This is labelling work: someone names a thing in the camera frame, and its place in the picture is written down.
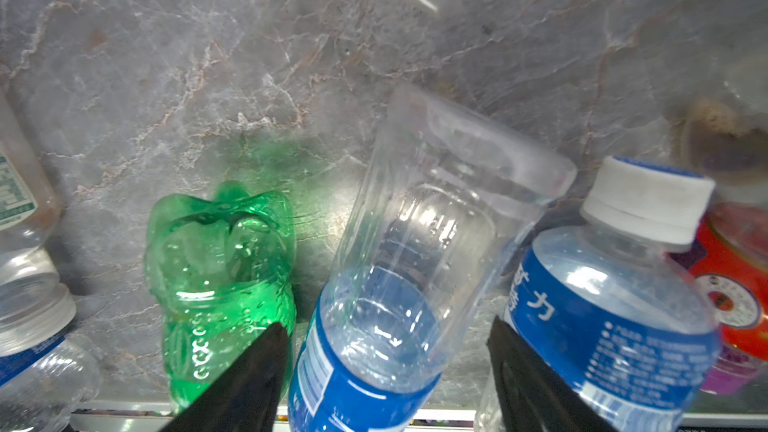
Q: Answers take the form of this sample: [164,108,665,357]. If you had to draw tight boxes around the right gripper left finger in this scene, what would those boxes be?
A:
[164,323,290,432]

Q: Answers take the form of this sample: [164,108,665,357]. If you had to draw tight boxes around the small blue label water bottle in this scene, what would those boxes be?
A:
[503,156,721,431]

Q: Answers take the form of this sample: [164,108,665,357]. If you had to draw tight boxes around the small clear white cap bottle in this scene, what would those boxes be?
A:
[1,98,62,284]

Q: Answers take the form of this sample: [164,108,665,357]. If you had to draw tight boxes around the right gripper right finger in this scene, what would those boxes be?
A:
[487,317,614,431]

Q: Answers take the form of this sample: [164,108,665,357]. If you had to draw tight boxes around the Pepsi bottle blue cap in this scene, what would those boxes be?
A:
[1,248,102,431]

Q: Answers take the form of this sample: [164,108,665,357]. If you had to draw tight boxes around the green soda bottle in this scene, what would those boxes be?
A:
[144,181,297,413]

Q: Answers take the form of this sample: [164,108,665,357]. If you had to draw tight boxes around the large blue label bottle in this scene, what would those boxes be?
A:
[288,84,577,431]

